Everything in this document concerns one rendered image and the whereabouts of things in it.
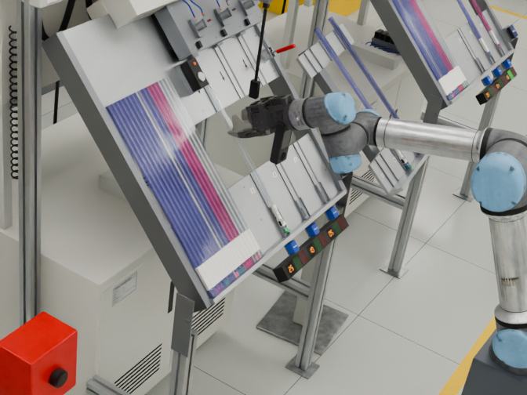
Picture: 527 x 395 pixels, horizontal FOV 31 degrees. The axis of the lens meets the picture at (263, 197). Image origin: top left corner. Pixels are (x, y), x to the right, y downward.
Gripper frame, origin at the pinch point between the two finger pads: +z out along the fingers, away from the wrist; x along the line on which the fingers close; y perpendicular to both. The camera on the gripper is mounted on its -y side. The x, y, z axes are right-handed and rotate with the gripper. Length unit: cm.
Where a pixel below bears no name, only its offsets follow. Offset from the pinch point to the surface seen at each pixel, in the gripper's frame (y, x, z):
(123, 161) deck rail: 7.4, 38.0, 2.6
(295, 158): -14.6, -18.8, -2.2
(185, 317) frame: -30, 42, -4
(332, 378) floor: -96, -36, 22
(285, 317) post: -82, -51, 46
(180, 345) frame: -38, 42, 1
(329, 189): -27.3, -26.4, -5.0
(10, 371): -21, 82, 9
